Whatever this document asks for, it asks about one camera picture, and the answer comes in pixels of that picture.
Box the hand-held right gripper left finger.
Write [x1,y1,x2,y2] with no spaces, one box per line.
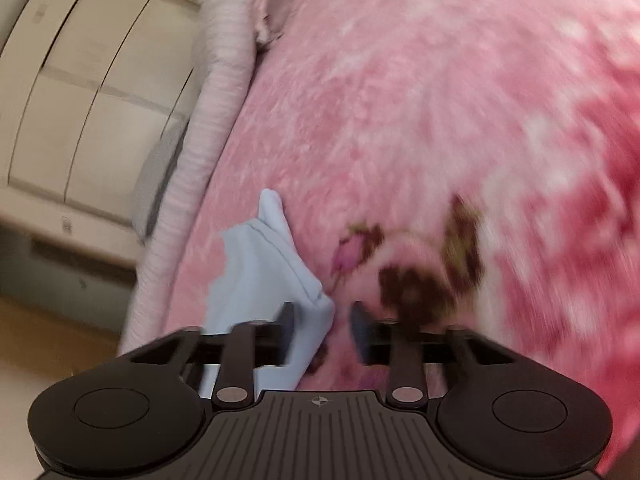
[119,302,297,409]

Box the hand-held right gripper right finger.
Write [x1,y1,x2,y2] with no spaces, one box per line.
[349,302,517,407]

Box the light blue sweatshirt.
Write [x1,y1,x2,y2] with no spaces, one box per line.
[199,188,336,397]

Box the grey ribbed pillow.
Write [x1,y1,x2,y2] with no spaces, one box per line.
[131,124,187,245]

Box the striped lilac quilt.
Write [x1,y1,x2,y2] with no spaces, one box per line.
[117,0,323,357]

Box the cream wardrobe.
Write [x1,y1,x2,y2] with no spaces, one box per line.
[0,0,202,273]

